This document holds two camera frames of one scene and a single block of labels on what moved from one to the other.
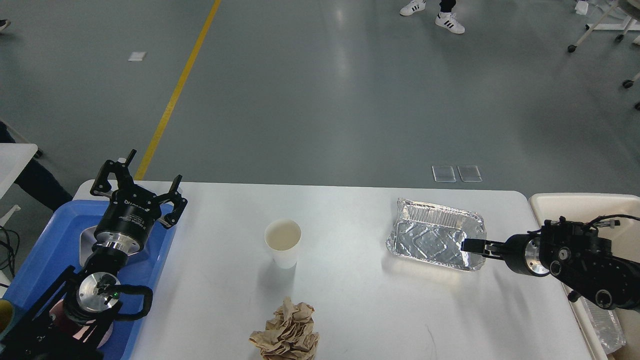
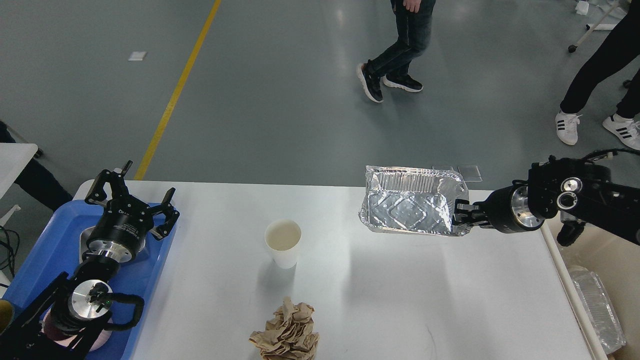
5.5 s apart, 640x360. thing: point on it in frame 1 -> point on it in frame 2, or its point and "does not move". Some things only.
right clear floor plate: (469, 173) does not move
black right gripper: (521, 252) -> (505, 210)
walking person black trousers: (446, 18) -> (620, 46)
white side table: (15, 158) does not move
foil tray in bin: (608, 327) does not move
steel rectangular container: (87, 239) does not move
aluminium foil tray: (434, 235) -> (413, 200)
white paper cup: (283, 236) does not move
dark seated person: (37, 179) does not move
